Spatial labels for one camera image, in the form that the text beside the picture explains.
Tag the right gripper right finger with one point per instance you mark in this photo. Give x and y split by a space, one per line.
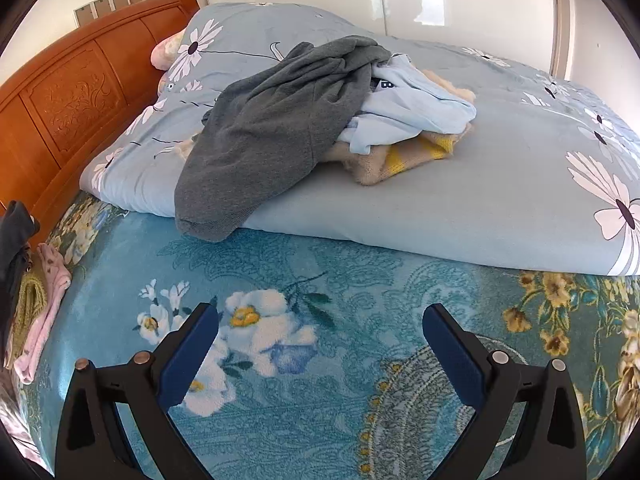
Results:
549 442

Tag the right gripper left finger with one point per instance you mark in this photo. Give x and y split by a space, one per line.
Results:
92 441

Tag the pink folded garment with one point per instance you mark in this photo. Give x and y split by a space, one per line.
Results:
57 281

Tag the olive green folded garment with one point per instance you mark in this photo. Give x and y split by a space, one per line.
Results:
31 301

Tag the dark navy folded garment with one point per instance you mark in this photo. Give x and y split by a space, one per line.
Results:
18 226

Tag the teal floral bed blanket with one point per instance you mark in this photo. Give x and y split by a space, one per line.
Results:
320 369

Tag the light blue floral quilt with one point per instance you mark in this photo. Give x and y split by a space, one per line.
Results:
547 178

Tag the orange wooden headboard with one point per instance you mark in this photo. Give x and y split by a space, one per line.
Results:
74 98

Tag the beige yellow fleece garment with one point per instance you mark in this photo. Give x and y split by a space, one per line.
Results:
384 162

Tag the light blue shirt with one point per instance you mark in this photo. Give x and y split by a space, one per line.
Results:
403 103

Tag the pink pillow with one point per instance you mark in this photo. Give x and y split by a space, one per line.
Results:
166 51

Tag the wall switch panel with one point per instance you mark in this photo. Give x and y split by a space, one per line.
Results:
119 9

